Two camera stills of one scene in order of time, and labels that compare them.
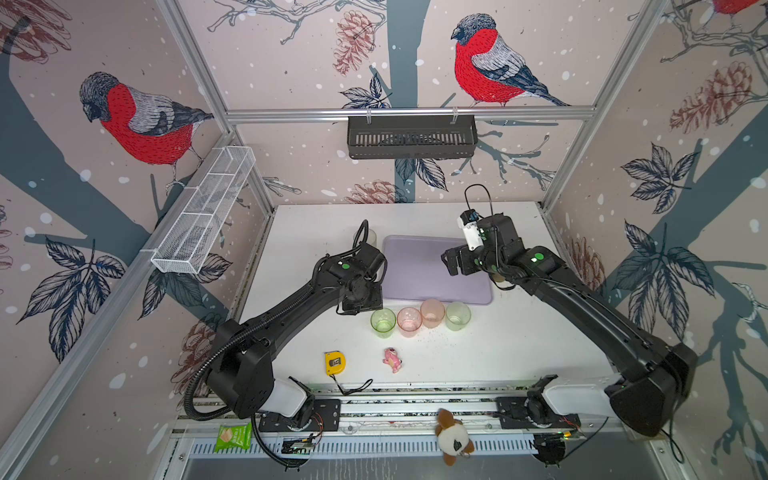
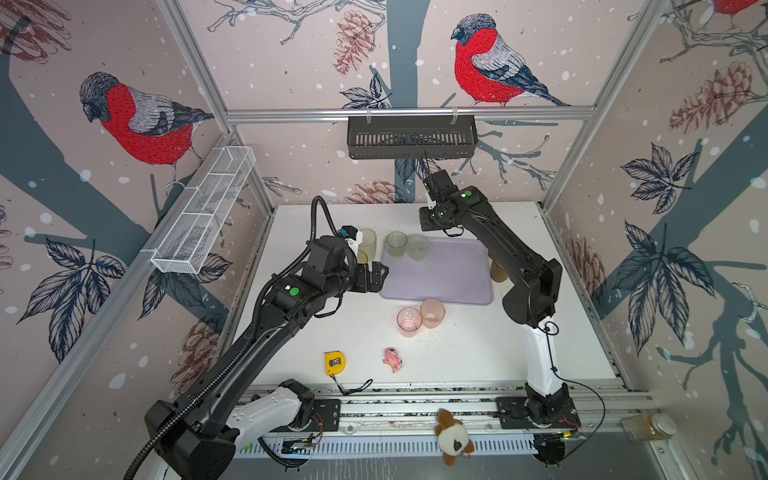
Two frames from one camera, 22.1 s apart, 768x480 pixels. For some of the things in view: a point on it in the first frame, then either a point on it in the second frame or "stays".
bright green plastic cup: x=383 y=320 → x=396 y=243
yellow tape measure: x=335 y=362 stays
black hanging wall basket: x=412 y=137 stays
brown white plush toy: x=452 y=437 stays
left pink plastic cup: x=409 y=320 stays
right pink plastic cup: x=432 y=312 stays
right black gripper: x=463 y=253 → x=425 y=219
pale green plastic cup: x=457 y=315 → x=417 y=246
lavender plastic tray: x=416 y=272 stays
